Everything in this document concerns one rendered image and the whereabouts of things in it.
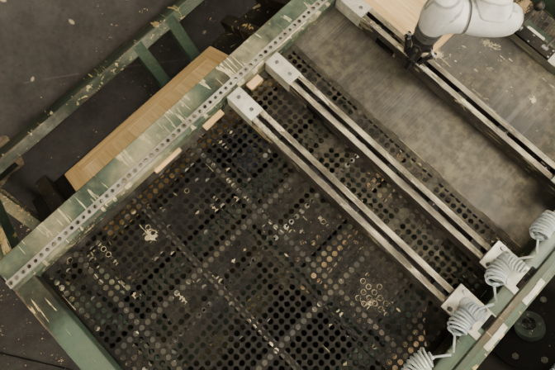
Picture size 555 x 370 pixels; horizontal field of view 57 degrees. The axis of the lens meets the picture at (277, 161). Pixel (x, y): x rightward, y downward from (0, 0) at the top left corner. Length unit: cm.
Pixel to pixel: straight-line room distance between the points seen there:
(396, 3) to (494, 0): 58
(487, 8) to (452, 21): 10
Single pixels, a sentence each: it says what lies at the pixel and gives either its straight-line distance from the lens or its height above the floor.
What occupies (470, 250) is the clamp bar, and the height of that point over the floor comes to 171.
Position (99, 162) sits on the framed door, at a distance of 239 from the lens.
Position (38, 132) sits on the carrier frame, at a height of 18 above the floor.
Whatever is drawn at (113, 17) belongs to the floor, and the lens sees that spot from 260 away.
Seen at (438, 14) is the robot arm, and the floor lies 147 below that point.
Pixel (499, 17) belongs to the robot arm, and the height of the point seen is 157.
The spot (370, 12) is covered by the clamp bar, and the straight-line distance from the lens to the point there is 203.
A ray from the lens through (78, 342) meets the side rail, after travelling 184.
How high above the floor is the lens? 240
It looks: 44 degrees down
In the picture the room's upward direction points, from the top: 125 degrees clockwise
